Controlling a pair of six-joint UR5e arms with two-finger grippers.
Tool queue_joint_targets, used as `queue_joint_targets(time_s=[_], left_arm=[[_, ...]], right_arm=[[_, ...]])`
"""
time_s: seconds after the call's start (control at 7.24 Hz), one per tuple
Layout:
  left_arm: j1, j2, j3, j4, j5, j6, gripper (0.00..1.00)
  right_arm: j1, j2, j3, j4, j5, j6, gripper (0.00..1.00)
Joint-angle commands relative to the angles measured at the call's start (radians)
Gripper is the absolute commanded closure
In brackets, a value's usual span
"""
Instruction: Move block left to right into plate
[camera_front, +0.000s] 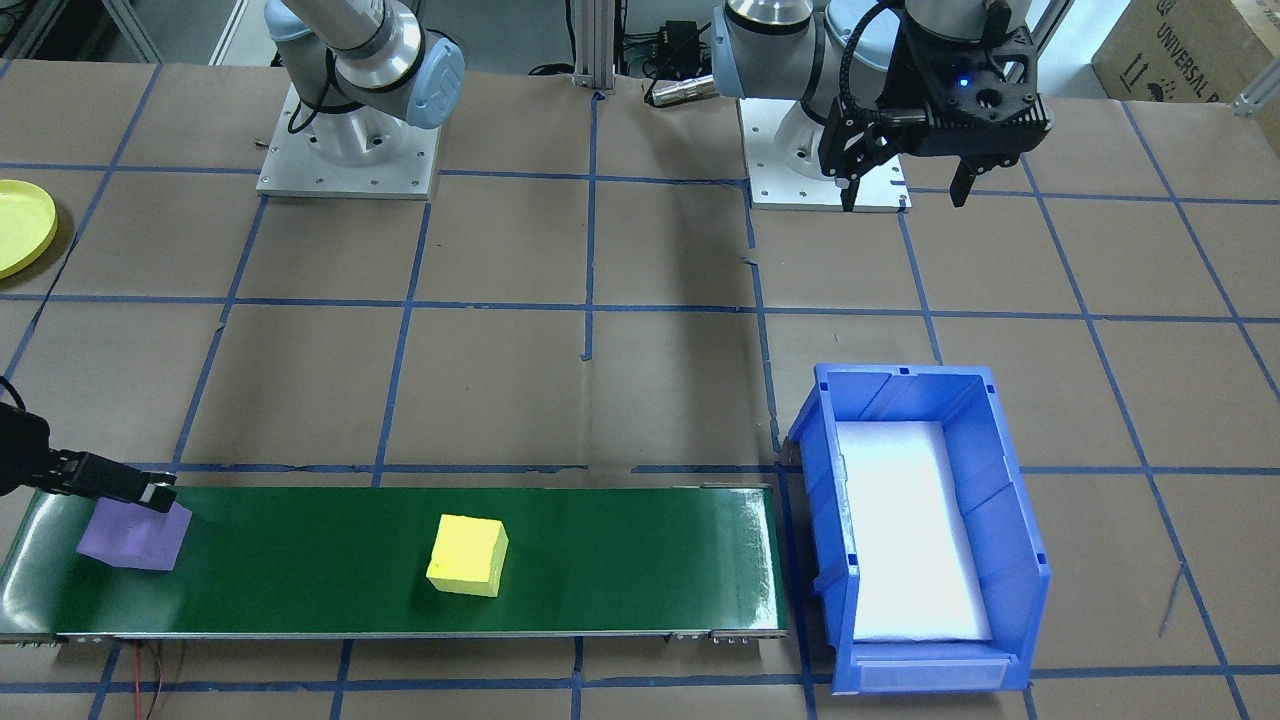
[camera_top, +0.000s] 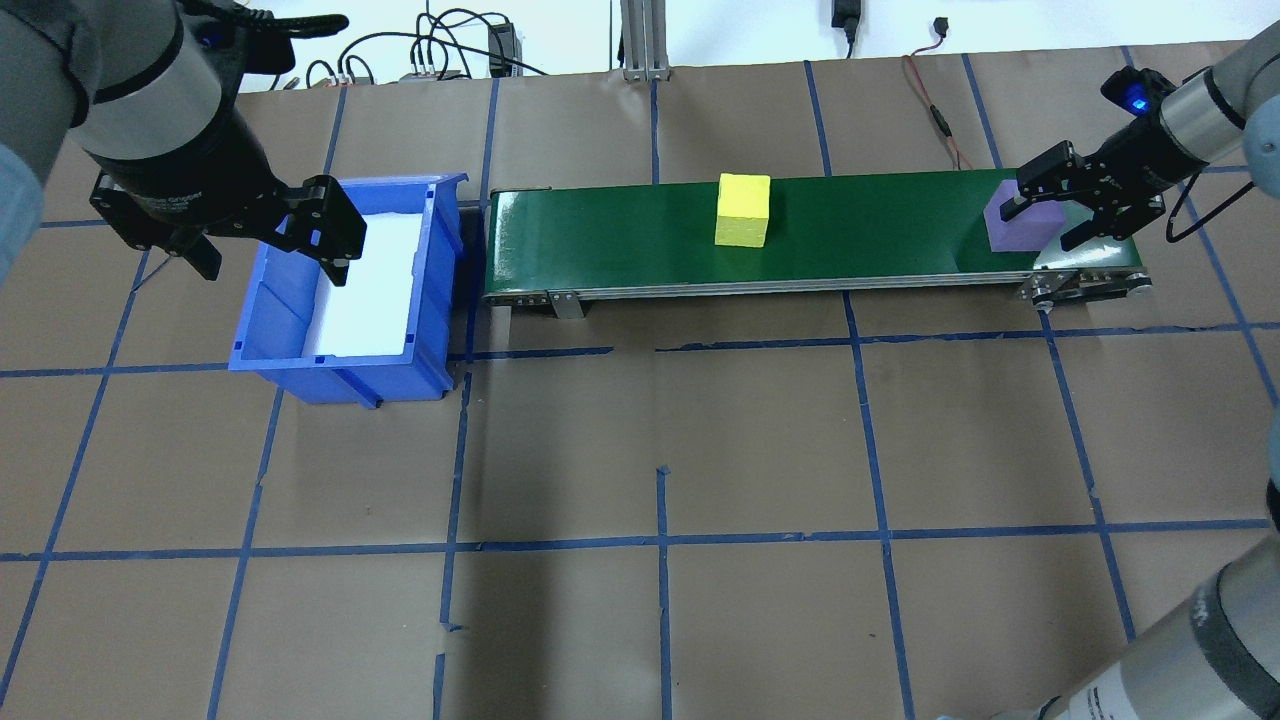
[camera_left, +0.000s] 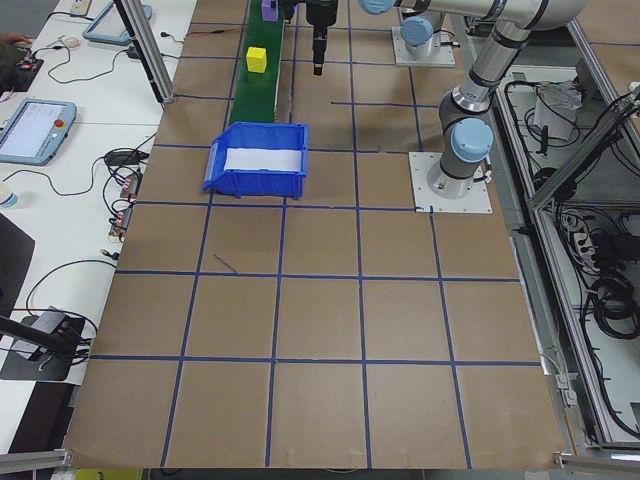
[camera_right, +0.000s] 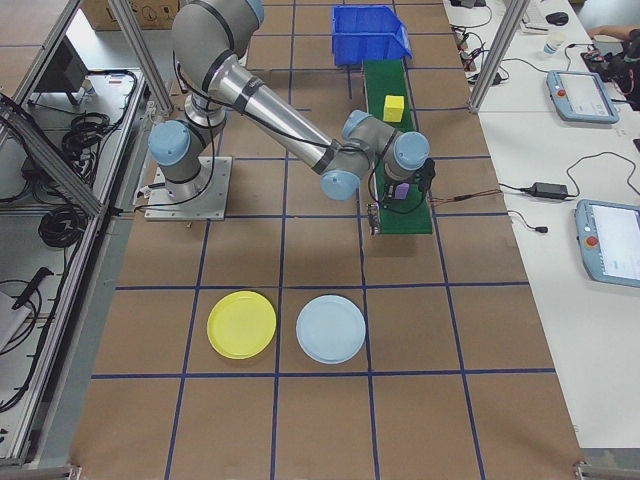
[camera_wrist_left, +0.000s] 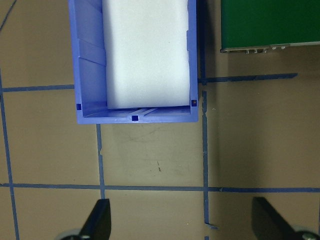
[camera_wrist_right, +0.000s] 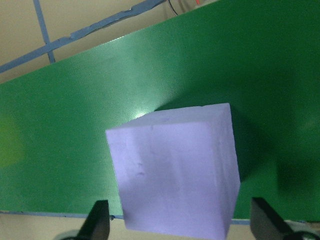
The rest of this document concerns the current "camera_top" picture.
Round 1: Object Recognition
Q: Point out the yellow foam block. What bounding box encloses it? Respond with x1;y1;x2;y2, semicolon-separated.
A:
714;173;773;248

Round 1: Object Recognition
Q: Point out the purple foam block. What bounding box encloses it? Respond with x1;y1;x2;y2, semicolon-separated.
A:
984;195;1063;253

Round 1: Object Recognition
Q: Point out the red black wire pair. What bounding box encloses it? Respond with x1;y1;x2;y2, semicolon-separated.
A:
903;28;976;171

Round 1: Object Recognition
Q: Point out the aluminium profile post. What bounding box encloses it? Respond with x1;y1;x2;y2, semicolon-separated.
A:
620;0;669;81

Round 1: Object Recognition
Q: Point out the blue plastic storage bin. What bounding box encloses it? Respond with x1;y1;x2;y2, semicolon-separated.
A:
228;172;469;409

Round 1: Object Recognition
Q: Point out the green conveyor belt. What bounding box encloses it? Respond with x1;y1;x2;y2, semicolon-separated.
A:
482;168;1154;321

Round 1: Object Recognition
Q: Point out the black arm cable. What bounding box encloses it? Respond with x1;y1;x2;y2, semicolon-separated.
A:
1165;170;1243;244

